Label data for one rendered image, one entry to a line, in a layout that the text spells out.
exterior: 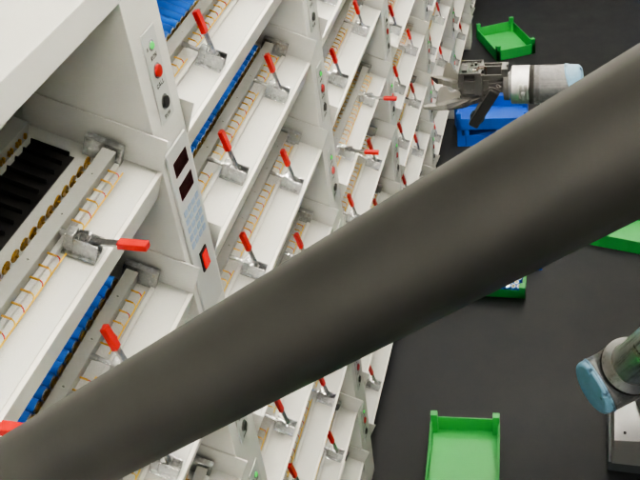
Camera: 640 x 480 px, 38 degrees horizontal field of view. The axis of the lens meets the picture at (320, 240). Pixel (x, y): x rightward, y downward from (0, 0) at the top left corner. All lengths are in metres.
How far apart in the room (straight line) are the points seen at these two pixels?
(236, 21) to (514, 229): 1.41
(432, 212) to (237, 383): 0.06
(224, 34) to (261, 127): 0.21
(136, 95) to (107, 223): 0.16
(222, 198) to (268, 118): 0.25
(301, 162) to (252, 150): 0.34
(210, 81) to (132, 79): 0.26
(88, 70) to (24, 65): 0.25
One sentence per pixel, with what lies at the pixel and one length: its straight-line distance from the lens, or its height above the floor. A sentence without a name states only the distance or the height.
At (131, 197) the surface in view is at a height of 1.55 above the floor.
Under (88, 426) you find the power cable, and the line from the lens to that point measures 0.23.
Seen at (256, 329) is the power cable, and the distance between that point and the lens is 0.19.
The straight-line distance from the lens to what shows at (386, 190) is 2.85.
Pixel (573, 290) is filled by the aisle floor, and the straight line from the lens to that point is 3.35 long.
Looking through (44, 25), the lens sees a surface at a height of 1.81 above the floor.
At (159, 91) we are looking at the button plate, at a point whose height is 1.64.
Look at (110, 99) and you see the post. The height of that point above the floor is 1.65.
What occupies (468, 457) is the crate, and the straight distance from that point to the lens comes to 2.80.
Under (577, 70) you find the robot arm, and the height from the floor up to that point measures 1.13.
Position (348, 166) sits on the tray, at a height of 0.95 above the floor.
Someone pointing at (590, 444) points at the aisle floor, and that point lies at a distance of 2.86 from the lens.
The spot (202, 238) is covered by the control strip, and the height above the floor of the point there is 1.40.
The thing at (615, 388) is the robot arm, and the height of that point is 0.39.
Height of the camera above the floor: 2.16
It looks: 37 degrees down
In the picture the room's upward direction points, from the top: 8 degrees counter-clockwise
